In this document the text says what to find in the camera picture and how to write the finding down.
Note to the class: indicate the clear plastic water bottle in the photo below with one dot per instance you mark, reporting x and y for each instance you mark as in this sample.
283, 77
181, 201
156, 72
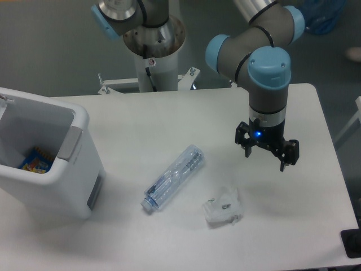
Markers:
163, 188

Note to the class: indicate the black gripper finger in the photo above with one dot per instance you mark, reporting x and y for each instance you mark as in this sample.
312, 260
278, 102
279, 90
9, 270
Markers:
287, 152
247, 135

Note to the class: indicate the black device at table edge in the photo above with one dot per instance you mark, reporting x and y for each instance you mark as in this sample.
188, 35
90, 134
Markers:
351, 242

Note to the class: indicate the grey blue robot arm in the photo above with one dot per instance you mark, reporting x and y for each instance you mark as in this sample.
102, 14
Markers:
254, 60

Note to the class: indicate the clear plastic wrapper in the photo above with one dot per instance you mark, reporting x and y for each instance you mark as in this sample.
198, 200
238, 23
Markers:
224, 209

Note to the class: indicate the white frame at right edge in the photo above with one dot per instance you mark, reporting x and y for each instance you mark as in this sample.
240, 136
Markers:
350, 127

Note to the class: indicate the blue yellow snack packet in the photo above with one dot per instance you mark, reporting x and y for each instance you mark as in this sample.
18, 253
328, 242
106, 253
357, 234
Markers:
38, 161

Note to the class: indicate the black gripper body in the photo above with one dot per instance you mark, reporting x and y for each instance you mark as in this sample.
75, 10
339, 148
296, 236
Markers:
266, 136

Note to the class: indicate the blue plastic bag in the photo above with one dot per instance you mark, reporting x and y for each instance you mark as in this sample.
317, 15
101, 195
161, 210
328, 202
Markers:
321, 16

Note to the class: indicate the white plastic trash can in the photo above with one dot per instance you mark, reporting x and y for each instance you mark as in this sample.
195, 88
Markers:
59, 128

